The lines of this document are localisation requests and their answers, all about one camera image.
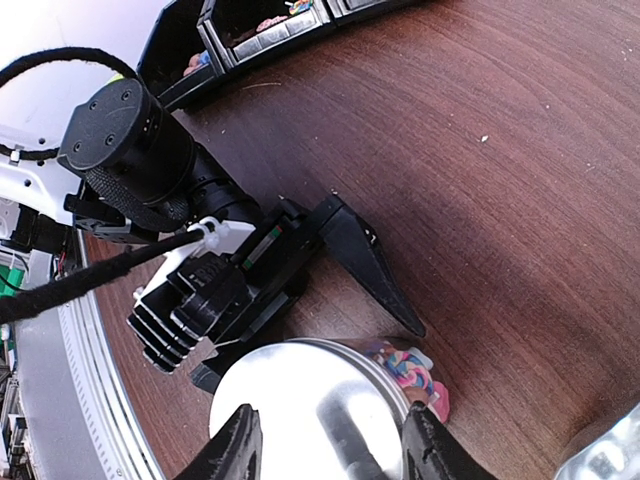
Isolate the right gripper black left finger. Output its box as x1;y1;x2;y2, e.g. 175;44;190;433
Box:
174;404;263;480

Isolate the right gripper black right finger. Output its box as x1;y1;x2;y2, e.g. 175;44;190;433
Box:
401;403;495;480

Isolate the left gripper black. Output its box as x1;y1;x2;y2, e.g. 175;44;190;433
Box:
189;145;426;343

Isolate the clear plastic jar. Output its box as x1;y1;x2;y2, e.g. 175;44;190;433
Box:
356;337;451;423

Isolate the round metal jar lid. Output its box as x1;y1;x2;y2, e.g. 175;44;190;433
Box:
209;338;409;479

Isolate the metal scoop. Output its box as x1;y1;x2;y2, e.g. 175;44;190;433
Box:
554;403;639;480

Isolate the black three-compartment candy tray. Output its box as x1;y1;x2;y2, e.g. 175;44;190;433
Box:
137;0;410;111

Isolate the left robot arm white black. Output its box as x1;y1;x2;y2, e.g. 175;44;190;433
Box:
1;78;425;370

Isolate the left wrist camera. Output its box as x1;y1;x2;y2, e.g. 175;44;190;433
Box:
127;216;255;374

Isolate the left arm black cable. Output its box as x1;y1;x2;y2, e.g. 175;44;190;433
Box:
0;47;211;325

